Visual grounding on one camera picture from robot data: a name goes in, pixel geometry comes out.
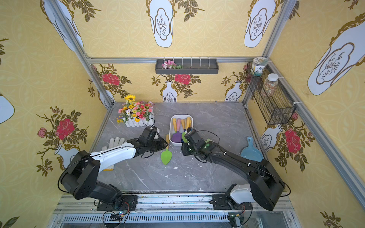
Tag green narrow trowel yellow handle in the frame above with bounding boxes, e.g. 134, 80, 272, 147
161, 135, 172, 165

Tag purple trowel pink handle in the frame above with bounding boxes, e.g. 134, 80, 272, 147
172, 118, 182, 143

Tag green pointed trowel yellow handle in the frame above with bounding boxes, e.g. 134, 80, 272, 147
173, 118, 177, 133

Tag yellow plastic scoop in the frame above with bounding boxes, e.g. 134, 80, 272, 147
186, 117, 192, 129

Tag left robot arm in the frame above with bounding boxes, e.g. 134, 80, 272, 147
58, 126, 168, 211

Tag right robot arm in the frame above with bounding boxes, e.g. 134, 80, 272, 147
181, 127, 288, 211

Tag white plastic storage box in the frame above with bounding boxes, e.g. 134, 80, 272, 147
169, 114, 194, 146

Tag artificial flowers white fence planter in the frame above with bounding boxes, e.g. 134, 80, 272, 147
117, 95, 154, 127

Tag light blue dustpan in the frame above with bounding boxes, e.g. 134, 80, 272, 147
240, 136, 264, 162

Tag small pink flowers on shelf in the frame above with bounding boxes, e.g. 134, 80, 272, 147
161, 60, 182, 69

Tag clear jar white lid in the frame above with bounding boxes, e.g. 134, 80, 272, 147
261, 73, 279, 97

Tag jar with patterned lid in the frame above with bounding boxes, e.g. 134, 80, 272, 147
251, 57, 268, 77

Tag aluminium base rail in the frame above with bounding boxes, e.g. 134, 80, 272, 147
48, 192, 301, 228

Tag dark wall shelf tray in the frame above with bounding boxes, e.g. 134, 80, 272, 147
155, 58, 219, 75

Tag black wire mesh basket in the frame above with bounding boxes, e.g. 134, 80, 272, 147
242, 62, 297, 125

